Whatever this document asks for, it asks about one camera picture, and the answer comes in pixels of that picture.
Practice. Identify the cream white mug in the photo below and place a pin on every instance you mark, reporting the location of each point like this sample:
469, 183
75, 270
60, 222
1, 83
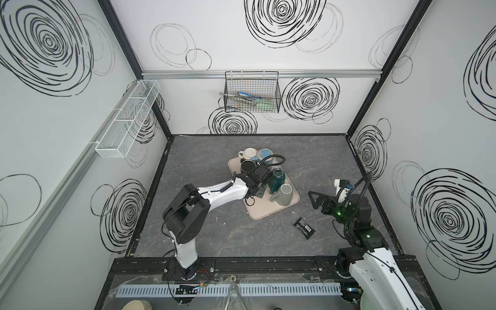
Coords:
248, 153

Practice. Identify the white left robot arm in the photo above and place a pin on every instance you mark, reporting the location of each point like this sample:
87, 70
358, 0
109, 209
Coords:
186, 214

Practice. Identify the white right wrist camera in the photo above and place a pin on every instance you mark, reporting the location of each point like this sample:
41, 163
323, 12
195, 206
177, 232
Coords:
343, 188

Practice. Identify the beige plastic tray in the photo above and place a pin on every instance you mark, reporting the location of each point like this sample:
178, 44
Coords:
259, 206

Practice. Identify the black mug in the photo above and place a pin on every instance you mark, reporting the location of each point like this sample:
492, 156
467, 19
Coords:
248, 166

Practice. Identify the light green plate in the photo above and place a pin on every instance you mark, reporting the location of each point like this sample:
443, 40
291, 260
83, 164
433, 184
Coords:
364, 302

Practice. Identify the utensils in wire basket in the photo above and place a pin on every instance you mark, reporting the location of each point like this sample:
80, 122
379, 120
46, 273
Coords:
260, 103

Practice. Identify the black wire basket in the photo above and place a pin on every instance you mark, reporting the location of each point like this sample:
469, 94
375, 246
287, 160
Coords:
263, 84

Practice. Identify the dark green mug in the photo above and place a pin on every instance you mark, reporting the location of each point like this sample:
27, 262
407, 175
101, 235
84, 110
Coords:
277, 180

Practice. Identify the beige round object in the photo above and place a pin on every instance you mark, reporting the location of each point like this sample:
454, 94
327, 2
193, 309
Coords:
137, 305

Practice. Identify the black snack packet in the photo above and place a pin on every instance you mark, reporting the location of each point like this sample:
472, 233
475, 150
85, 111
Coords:
304, 228

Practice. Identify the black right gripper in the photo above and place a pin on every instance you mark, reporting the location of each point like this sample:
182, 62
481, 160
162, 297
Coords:
329, 203

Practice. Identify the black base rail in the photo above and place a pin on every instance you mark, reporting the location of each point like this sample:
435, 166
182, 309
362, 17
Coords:
211, 268

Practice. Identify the blue butterfly mug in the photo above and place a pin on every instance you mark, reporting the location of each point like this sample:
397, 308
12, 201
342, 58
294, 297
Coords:
263, 153

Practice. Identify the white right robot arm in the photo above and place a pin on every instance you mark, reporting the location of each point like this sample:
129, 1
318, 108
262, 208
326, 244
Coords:
368, 259

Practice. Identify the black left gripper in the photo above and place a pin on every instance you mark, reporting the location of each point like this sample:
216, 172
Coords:
265, 182

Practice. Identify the white slotted cable duct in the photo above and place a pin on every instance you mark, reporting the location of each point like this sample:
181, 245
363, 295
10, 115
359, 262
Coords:
221, 290

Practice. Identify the grey mug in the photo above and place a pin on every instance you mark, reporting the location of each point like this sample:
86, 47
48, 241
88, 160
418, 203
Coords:
283, 196

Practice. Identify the white wire shelf basket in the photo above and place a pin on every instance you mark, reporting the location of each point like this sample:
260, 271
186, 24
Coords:
131, 115

